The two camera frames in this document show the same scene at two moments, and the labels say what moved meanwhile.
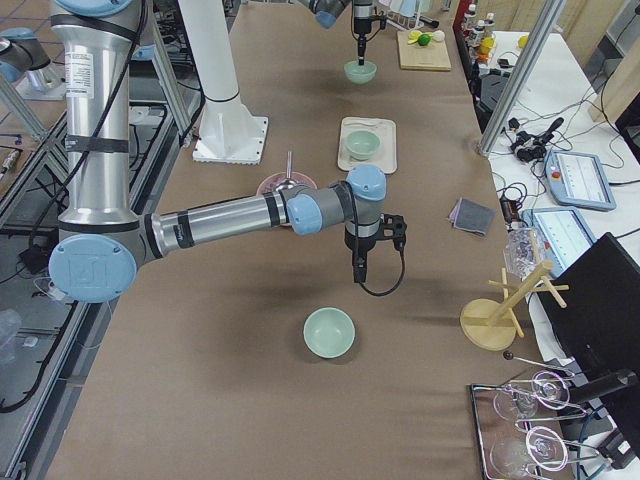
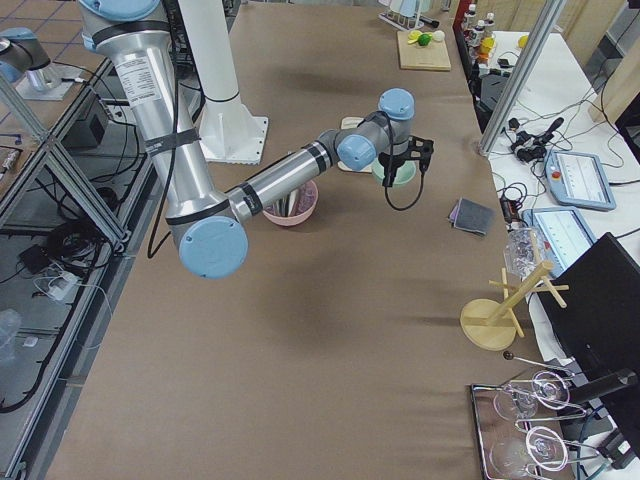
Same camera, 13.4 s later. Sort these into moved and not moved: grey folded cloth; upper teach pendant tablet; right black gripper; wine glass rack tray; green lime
Moved: right black gripper
Not moved: upper teach pendant tablet; grey folded cloth; wine glass rack tray; green lime
